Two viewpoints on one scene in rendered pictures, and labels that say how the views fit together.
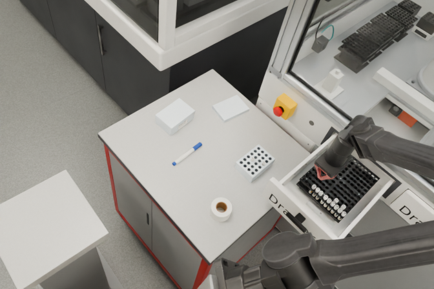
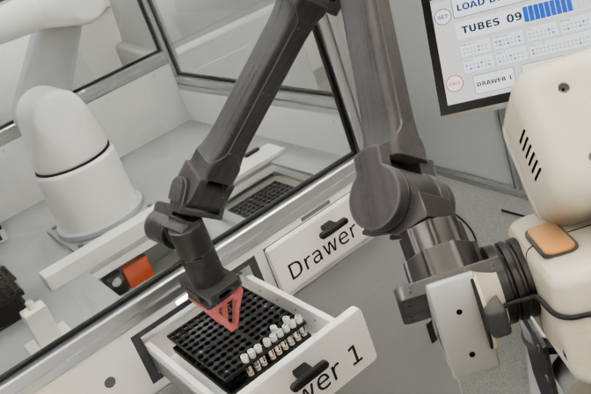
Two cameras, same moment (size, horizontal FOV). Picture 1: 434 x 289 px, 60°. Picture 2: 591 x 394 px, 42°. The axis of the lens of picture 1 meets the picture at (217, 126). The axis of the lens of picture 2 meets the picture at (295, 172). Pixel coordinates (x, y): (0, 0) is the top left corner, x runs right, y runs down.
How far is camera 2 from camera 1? 0.63 m
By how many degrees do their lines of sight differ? 57
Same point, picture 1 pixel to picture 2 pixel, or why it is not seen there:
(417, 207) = (293, 245)
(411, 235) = (363, 40)
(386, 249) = (381, 62)
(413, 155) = (246, 95)
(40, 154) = not seen: outside the picture
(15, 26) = not seen: outside the picture
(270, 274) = (419, 200)
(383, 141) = (211, 149)
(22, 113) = not seen: outside the picture
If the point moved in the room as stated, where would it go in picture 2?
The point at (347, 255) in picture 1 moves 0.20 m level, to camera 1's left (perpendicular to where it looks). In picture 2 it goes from (387, 107) to (352, 193)
